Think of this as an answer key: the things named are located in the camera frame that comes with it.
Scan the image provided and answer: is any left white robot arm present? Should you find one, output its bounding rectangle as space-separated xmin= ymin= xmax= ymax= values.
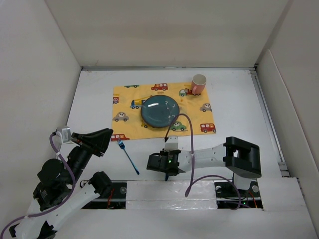
xmin=5 ymin=126 xmax=114 ymax=239

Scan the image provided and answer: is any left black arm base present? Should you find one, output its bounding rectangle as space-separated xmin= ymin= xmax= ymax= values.
xmin=82 ymin=181 xmax=127 ymax=210

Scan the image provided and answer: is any blue metal fork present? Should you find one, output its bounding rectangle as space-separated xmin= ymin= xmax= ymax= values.
xmin=117 ymin=139 xmax=140 ymax=175

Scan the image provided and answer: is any yellow car print cloth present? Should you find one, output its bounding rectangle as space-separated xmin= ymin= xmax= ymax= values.
xmin=112 ymin=83 xmax=216 ymax=141

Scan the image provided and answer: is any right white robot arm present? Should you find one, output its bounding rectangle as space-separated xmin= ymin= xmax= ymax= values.
xmin=146 ymin=136 xmax=262 ymax=196

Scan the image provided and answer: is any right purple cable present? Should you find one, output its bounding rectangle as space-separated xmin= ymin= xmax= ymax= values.
xmin=164 ymin=113 xmax=242 ymax=210

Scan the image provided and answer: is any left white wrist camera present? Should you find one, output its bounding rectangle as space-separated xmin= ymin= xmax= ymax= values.
xmin=53 ymin=126 xmax=74 ymax=145

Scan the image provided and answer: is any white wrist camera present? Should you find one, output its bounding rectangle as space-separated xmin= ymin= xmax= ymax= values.
xmin=53 ymin=126 xmax=74 ymax=145
xmin=164 ymin=135 xmax=178 ymax=151

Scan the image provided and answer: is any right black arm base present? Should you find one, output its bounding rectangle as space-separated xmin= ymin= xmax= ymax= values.
xmin=214 ymin=180 xmax=263 ymax=209

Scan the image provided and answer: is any teal ceramic plate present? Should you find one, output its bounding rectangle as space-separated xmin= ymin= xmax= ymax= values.
xmin=141 ymin=95 xmax=180 ymax=128

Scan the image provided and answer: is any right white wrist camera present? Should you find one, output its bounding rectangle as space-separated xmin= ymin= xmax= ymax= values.
xmin=164 ymin=135 xmax=178 ymax=151

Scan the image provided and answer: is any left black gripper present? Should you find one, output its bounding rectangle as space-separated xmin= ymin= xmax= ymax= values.
xmin=67 ymin=127 xmax=114 ymax=183

